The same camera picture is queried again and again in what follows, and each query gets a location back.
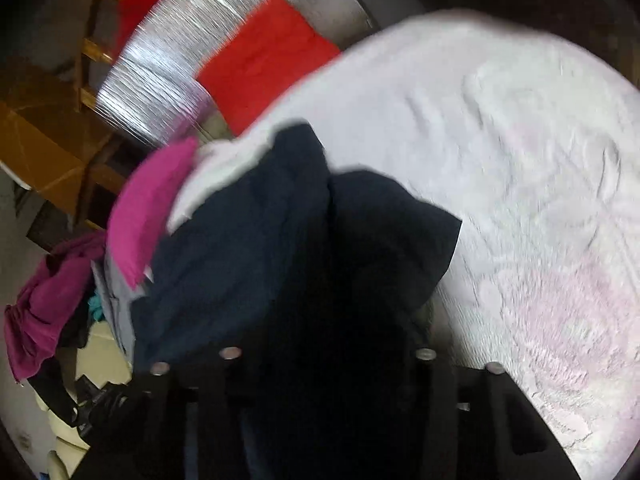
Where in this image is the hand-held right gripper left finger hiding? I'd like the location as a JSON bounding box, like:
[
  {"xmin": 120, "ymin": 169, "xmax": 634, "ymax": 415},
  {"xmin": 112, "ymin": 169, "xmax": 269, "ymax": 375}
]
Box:
[{"xmin": 70, "ymin": 346, "xmax": 253, "ymax": 480}]

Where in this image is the red folded cloth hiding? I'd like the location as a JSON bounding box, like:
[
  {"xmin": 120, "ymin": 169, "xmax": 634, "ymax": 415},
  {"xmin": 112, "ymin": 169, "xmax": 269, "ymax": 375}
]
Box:
[{"xmin": 196, "ymin": 0, "xmax": 343, "ymax": 137}]

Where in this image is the silver foil mat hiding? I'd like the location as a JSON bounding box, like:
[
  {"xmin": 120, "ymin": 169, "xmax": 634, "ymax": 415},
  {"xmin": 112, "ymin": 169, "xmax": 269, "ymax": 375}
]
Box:
[{"xmin": 95, "ymin": 0, "xmax": 373, "ymax": 150}]

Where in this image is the dark navy garment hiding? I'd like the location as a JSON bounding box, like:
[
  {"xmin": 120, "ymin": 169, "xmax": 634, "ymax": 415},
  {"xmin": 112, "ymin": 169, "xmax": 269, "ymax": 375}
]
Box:
[{"xmin": 131, "ymin": 122, "xmax": 463, "ymax": 480}]

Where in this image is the black garment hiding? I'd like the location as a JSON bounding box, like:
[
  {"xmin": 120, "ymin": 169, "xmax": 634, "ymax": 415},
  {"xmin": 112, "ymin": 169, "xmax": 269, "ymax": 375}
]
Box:
[{"xmin": 30, "ymin": 355, "xmax": 147, "ymax": 442}]

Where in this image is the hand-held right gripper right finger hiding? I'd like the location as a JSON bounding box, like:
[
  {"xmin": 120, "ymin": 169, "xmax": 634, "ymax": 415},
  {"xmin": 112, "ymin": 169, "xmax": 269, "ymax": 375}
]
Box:
[{"xmin": 413, "ymin": 347, "xmax": 582, "ymax": 480}]

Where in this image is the magenta crumpled garment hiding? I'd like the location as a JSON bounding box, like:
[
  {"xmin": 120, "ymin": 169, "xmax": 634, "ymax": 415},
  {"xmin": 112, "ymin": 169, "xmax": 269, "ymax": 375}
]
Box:
[{"xmin": 4, "ymin": 232, "xmax": 108, "ymax": 383}]

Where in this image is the magenta folded cloth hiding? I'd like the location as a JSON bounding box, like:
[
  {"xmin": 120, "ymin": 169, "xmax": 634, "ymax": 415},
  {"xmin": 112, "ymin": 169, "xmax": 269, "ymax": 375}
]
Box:
[{"xmin": 107, "ymin": 136, "xmax": 201, "ymax": 288}]

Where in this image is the grey garment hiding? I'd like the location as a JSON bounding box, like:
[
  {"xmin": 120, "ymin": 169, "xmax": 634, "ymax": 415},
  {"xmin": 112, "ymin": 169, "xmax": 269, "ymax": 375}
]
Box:
[{"xmin": 92, "ymin": 250, "xmax": 140, "ymax": 363}]

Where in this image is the wooden furniture frame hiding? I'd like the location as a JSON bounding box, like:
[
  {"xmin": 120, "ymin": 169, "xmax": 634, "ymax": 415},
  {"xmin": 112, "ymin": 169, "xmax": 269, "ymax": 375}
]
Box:
[{"xmin": 0, "ymin": 0, "xmax": 132, "ymax": 233}]

